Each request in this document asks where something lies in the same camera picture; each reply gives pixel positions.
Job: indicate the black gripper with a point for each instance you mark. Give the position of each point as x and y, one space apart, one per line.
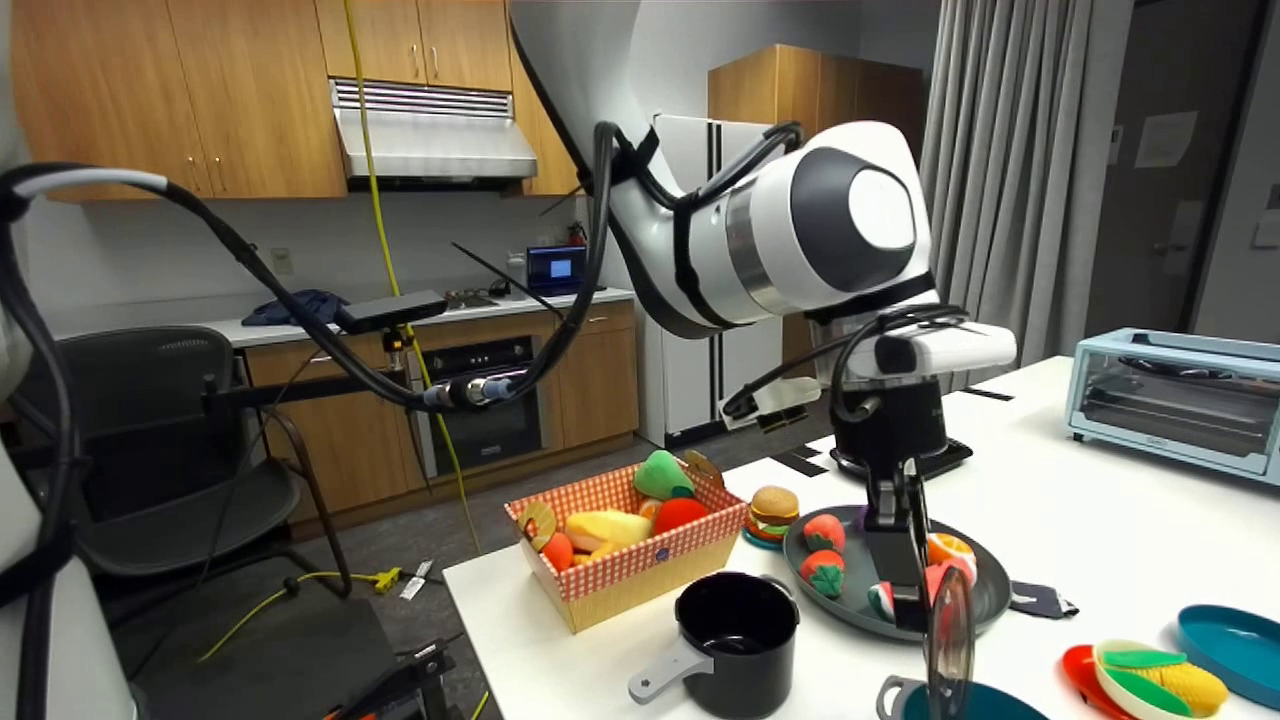
889 426

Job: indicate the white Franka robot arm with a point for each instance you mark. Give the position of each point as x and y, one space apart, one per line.
803 227

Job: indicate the teal green pot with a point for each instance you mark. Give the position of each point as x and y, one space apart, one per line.
1000 706

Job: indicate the plush orange slice toy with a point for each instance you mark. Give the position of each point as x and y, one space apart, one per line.
951 550

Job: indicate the dark grey round plate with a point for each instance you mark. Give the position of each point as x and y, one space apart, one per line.
863 580

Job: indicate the red plush strawberry toy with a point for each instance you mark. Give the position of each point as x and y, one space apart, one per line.
823 572
827 534

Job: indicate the plush watermelon slice toy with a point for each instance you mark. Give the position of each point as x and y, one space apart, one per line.
955 579

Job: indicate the wide black tape strip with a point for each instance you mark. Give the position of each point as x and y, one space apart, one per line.
803 462

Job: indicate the plush burger toy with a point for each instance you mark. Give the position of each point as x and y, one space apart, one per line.
774 515

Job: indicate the small teal dish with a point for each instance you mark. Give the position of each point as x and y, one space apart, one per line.
763 540

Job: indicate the short black tape strip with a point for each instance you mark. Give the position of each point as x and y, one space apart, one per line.
991 395

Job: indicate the dark brown plush toy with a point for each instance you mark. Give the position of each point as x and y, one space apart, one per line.
701 468

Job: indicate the red plush tomato toy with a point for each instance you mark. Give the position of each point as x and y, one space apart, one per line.
680 519

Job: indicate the red plate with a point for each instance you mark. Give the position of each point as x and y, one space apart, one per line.
1079 665

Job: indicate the green plush pear toy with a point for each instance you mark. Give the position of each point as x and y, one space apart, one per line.
662 478

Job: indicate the red checkered cardboard basket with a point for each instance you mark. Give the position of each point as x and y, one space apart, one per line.
640 579

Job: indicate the yellow plush banana toy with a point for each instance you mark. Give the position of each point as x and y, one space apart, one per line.
607 528

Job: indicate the light blue toaster oven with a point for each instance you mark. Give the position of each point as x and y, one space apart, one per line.
1172 400

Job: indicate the wooden lower cabinets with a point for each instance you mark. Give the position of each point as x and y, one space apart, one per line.
592 384

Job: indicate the wooden cabinets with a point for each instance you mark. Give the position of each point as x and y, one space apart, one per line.
592 384
201 93

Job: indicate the orange plush carrot toy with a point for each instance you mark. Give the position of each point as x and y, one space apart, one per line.
557 554

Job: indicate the grey curtain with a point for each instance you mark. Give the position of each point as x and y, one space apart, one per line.
1014 203

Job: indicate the teal plate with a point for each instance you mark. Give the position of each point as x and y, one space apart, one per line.
1235 654

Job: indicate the brown kiwi slice toy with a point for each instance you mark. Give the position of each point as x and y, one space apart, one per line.
539 526

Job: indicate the dark door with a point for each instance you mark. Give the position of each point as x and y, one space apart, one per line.
1172 240

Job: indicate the black built-in oven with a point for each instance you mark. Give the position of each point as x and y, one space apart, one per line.
483 426

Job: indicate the blue countertop appliance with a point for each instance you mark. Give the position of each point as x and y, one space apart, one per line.
557 269

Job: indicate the white paper sign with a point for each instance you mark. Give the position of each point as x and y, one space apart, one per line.
1164 143

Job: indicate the black boom bar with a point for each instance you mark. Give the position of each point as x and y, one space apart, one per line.
306 390

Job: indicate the steel range hood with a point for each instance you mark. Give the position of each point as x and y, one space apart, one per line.
433 134

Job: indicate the blue cloth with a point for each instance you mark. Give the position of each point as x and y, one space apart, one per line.
286 314

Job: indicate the white kitchen countertop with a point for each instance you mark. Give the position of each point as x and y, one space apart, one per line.
264 328

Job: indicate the grey office chair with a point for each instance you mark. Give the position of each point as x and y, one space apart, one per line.
160 453

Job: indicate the wooden upper cabinets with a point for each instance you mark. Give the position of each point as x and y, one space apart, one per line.
201 93

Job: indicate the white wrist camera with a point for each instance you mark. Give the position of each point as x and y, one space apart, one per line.
777 396

